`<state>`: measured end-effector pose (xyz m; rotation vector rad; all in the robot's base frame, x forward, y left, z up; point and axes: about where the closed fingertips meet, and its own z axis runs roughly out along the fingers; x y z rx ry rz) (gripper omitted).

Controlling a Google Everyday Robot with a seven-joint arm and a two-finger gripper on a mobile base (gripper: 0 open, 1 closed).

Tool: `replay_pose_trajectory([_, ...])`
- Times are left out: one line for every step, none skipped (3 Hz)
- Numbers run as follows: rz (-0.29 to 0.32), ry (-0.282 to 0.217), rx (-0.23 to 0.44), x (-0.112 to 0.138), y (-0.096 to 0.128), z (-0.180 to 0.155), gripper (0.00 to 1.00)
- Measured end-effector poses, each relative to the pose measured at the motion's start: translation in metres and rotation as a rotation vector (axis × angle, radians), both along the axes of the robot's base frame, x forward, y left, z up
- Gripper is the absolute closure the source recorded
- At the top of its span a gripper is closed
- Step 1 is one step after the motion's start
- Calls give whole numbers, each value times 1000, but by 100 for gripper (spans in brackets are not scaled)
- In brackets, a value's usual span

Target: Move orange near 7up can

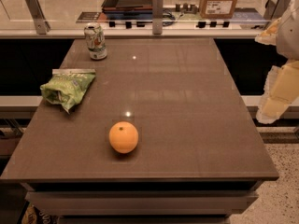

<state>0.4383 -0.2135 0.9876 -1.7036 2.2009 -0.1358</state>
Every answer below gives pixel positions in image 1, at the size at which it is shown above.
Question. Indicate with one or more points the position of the dark tray stack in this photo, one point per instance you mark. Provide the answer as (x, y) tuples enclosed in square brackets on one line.
[(130, 0)]

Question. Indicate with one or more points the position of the middle metal bracket post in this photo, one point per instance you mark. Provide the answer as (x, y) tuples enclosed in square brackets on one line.
[(157, 16)]

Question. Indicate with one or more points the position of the orange fruit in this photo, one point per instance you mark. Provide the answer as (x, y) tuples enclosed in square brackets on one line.
[(123, 137)]

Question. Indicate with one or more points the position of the snack bag under table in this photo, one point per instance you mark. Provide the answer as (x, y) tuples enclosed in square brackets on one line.
[(33, 216)]

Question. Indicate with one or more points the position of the left metal bracket post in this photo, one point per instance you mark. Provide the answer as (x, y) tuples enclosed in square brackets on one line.
[(41, 25)]

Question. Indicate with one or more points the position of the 7up soda can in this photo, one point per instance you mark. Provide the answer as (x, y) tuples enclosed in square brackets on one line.
[(95, 41)]

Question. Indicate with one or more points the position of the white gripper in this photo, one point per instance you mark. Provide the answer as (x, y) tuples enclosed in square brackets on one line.
[(290, 36)]

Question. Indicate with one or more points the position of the cardboard box with label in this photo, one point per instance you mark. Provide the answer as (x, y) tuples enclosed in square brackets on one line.
[(217, 9)]

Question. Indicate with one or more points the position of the metal bracket post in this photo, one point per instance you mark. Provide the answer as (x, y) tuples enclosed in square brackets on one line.
[(275, 9), (157, 16), (41, 25)]

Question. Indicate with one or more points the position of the green chip bag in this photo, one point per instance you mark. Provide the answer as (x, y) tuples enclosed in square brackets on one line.
[(67, 87)]

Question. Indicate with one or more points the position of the right metal bracket post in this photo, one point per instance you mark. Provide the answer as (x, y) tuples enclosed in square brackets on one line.
[(275, 9)]

